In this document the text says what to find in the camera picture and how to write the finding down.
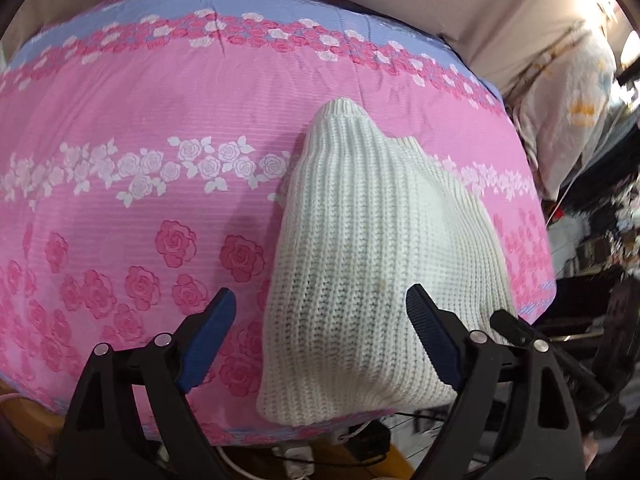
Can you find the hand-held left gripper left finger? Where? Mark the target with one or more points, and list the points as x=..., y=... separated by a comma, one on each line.
x=210, y=342

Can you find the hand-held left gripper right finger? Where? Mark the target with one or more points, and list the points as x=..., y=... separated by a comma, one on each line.
x=434, y=335

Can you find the white knitted striped sweater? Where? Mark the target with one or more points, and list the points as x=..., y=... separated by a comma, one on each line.
x=360, y=260

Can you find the dark clutter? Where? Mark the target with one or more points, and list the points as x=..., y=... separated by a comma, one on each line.
x=595, y=260

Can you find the pink floral bedsheet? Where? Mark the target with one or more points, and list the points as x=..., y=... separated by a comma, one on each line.
x=150, y=110

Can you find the pale printed pillow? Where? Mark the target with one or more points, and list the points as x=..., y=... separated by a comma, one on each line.
x=570, y=110

